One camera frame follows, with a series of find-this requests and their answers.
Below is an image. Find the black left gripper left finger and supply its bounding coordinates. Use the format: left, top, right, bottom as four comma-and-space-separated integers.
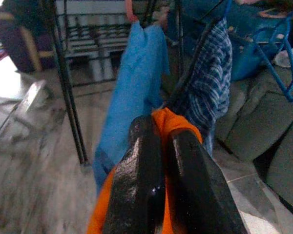
102, 115, 166, 234

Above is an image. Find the blue plaid shirt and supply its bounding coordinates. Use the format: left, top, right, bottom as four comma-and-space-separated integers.
170, 17, 234, 156

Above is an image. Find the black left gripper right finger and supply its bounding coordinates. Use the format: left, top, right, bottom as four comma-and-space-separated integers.
169, 130, 249, 234

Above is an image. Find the crumpled white cloth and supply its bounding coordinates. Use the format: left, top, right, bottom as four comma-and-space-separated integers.
273, 47, 293, 70

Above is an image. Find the dark green sofa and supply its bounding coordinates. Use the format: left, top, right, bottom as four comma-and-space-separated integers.
214, 65, 293, 220

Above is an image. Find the black metal drying rack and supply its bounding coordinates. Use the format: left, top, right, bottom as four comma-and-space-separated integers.
40, 0, 225, 166

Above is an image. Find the pink plastic hanger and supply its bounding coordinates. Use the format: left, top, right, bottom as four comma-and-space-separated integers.
258, 8, 291, 19
124, 0, 140, 22

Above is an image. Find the light blue shirt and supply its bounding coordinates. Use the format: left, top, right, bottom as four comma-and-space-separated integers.
91, 20, 170, 195

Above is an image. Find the orange garment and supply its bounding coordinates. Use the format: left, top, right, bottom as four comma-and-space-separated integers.
86, 107, 203, 234

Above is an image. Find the grey slatted frame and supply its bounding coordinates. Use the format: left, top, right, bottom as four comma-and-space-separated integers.
63, 0, 130, 81

